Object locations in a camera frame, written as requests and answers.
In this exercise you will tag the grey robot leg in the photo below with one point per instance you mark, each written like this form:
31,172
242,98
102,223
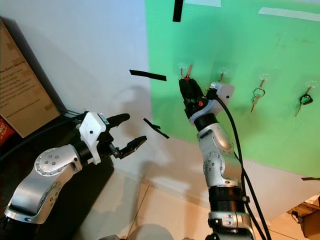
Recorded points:
114,237

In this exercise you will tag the white tape strip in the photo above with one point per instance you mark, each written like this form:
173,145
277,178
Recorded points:
202,2
290,14

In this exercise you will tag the beige carton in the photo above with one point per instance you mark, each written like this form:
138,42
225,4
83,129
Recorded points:
307,215

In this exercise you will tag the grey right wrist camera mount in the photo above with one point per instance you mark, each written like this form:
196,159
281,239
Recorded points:
222,95

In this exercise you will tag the green wall sheet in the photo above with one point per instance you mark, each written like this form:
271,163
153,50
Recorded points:
270,50

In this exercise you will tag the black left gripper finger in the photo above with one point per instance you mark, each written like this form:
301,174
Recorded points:
134,146
119,119

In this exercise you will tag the orange and white box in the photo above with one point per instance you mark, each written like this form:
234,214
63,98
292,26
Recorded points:
6,131

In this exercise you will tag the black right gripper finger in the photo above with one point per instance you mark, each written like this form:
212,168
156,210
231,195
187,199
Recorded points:
186,91
195,89

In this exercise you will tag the brown tape strip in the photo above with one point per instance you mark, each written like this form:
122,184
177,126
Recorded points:
311,178

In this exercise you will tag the black tape strip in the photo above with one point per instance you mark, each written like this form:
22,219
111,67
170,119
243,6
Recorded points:
147,75
178,10
156,128

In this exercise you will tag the brown cardboard box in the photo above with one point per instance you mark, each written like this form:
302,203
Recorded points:
25,90

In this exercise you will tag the small silver key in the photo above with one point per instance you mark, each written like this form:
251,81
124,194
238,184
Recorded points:
221,78

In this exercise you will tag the black headed key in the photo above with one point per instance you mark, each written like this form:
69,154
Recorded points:
305,99

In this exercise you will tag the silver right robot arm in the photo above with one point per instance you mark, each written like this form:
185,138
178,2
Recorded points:
222,165

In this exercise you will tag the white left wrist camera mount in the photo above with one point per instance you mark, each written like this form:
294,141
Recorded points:
92,132

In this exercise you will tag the metal key with red tag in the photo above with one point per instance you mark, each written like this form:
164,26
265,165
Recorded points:
189,71

